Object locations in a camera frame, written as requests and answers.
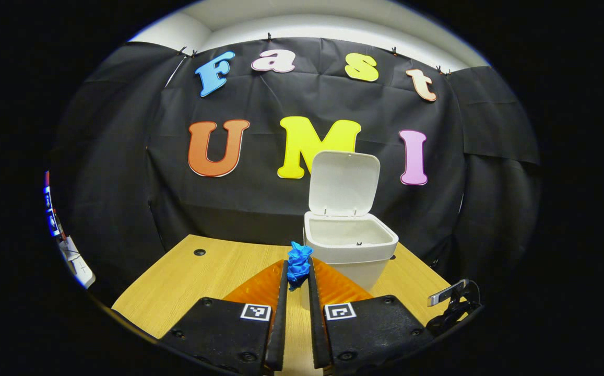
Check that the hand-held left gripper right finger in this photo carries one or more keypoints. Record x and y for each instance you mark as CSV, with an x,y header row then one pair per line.
x,y
316,334

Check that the white desktop garbage bin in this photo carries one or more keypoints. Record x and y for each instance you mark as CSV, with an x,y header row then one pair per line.
x,y
343,183

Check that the row of black cloth clips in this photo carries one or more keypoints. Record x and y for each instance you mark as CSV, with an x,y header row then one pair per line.
x,y
269,36

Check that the red and blue wall poster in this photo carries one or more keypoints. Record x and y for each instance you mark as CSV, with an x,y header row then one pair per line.
x,y
51,219

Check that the wooden desktop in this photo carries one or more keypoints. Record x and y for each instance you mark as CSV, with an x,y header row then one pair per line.
x,y
187,282

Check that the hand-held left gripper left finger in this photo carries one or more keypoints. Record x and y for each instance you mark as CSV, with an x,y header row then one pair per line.
x,y
278,334

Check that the white panel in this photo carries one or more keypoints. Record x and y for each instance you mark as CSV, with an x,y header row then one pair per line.
x,y
80,266

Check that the black backdrop cloth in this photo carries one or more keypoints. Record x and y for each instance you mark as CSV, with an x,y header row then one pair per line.
x,y
260,209

